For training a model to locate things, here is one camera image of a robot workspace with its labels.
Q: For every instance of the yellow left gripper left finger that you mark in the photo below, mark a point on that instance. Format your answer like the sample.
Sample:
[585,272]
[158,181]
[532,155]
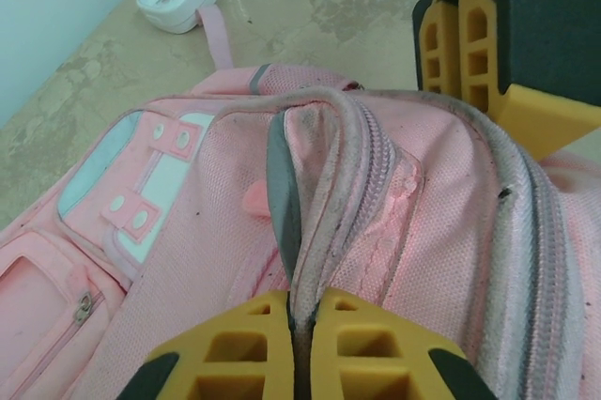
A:
[235,343]

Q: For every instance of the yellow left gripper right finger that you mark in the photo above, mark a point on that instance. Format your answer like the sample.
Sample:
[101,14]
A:
[371,348]

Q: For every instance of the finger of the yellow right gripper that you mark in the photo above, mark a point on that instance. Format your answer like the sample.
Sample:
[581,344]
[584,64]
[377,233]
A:
[436,43]
[479,57]

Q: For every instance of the pink student backpack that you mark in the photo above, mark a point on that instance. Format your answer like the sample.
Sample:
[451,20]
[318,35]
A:
[422,254]

